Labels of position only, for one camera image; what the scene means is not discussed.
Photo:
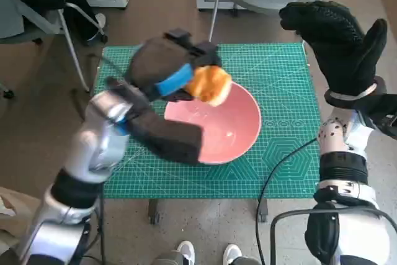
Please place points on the black table leg with caster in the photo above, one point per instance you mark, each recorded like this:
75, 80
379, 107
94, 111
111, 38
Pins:
154, 210
263, 210

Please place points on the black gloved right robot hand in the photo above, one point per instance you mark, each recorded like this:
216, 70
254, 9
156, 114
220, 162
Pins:
344, 63

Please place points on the white shoe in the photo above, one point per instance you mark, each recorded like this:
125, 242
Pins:
232, 252
186, 251

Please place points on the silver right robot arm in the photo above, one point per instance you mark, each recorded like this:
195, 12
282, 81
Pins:
332, 134

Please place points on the grey chair with white legs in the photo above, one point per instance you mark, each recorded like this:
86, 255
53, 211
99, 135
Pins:
12, 13

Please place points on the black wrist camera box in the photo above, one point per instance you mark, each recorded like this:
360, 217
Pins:
384, 116
173, 141

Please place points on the green cutting mat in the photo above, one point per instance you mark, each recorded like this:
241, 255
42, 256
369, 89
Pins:
279, 69

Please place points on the brown cardboard box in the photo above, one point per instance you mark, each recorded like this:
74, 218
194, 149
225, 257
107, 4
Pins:
12, 224

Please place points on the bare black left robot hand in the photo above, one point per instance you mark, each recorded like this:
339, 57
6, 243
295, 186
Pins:
149, 63

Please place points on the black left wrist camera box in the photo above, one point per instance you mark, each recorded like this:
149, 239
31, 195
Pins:
173, 141

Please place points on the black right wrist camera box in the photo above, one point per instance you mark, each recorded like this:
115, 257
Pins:
384, 116

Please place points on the pink bowl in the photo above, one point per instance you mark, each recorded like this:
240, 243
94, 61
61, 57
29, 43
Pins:
229, 128

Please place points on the rectangular toy bread loaf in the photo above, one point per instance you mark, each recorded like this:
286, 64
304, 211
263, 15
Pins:
211, 85

